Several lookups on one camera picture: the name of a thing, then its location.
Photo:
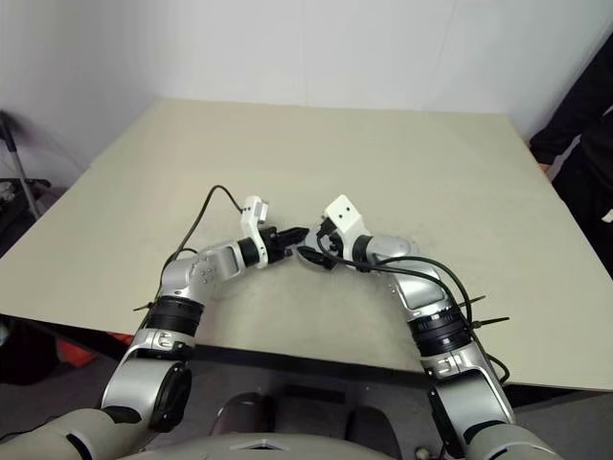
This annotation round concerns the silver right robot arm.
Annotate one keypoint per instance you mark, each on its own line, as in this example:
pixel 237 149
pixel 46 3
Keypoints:
pixel 421 282

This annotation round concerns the black rectangular floor block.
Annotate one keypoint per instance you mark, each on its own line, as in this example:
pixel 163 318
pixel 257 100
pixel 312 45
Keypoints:
pixel 313 394

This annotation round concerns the bystander bare hand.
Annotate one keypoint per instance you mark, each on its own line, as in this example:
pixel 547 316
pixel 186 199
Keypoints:
pixel 545 167

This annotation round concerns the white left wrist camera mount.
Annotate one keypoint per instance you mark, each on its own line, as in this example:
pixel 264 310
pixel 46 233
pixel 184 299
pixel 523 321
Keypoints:
pixel 251 211

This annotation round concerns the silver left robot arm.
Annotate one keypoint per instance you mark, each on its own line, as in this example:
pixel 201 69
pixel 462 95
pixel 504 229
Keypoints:
pixel 191 275

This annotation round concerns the person in black clothes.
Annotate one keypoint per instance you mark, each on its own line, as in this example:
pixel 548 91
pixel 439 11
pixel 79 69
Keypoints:
pixel 589 144

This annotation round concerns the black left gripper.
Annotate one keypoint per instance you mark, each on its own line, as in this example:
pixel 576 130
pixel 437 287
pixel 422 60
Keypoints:
pixel 275 246

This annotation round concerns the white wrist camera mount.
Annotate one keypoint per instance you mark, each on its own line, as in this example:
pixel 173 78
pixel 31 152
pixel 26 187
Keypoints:
pixel 251 211
pixel 342 211

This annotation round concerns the grey metal stand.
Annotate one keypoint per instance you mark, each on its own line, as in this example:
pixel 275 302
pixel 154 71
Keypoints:
pixel 19 167

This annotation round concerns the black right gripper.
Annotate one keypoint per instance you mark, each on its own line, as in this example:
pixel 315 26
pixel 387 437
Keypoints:
pixel 331 239

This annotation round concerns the grey robot torso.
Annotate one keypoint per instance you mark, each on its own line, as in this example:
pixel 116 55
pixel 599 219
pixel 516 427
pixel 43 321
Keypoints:
pixel 335 448

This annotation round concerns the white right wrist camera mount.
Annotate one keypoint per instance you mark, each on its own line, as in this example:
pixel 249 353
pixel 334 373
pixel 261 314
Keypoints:
pixel 342 211

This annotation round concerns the orange object under table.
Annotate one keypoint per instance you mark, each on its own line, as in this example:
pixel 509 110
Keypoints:
pixel 74 352

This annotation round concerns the dark rounded shape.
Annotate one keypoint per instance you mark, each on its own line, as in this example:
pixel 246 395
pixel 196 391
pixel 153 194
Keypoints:
pixel 244 414

